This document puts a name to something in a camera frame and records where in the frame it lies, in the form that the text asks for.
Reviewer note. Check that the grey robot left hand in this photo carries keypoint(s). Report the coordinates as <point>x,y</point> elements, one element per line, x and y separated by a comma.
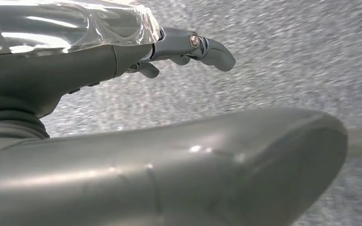
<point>59,68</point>

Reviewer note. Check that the smooth grey robot body shell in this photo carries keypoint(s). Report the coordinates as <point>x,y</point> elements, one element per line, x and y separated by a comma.
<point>168,174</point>

